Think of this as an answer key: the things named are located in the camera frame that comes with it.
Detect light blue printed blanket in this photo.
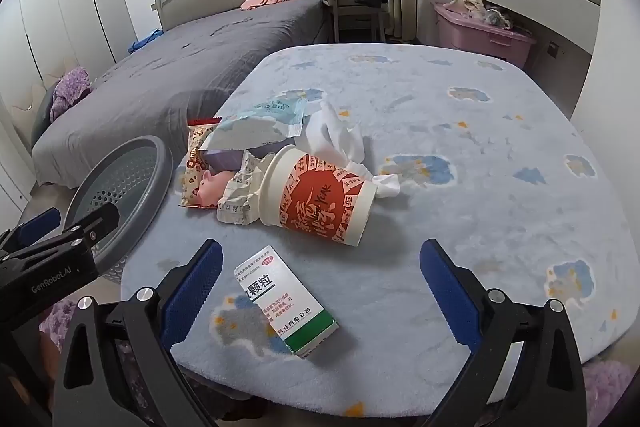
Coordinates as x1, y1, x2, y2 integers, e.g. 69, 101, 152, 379
120, 43, 636, 405

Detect blue white plastic wrapper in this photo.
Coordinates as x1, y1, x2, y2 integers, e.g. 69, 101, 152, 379
207, 96, 307, 152

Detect purple fuzzy blanket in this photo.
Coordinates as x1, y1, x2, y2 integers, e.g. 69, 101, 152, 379
49, 67, 93, 120

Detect white green medicine box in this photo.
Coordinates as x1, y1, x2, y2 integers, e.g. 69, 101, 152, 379
234, 245, 340, 359

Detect pink pig toy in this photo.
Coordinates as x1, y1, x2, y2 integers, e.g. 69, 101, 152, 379
197, 170, 236, 210

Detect white wardrobe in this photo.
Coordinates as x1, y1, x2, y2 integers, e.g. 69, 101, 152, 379
0, 0, 136, 212

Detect white tissue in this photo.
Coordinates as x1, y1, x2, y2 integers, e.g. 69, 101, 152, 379
371, 173, 402, 198
299, 99, 369, 168

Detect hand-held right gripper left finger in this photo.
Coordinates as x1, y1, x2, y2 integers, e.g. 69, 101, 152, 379
52, 238, 224, 427

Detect blue cloth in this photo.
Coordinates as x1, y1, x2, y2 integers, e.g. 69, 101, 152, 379
127, 29, 163, 54

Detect pink storage box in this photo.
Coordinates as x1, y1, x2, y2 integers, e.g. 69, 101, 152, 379
434, 2, 537, 70

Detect person's left forearm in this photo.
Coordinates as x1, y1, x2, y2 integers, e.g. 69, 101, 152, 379
39, 299, 78, 355

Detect purple box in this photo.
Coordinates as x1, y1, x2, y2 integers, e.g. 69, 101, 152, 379
206, 148, 246, 172

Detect person's purple fuzzy clothing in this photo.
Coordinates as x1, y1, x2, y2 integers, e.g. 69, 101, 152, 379
582, 361, 637, 427

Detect red white snack packet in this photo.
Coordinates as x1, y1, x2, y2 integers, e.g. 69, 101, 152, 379
179, 118, 223, 208

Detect pile of clothes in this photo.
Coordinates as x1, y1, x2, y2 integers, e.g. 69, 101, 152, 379
445, 0, 513, 30

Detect grey perforated plastic basket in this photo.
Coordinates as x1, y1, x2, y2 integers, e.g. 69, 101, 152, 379
65, 135, 174, 283

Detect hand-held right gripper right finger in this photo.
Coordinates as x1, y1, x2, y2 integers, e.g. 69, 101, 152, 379
419, 238, 601, 427

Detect grey bed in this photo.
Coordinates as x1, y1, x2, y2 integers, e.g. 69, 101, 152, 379
31, 0, 333, 188

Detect red white paper cup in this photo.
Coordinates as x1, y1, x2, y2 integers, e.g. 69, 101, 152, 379
250, 144, 378, 248

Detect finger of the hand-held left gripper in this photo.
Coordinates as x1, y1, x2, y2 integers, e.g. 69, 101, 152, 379
59, 202, 121, 252
0, 206, 64, 258

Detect printed paper wrapper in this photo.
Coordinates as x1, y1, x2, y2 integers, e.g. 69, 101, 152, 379
216, 150, 273, 226

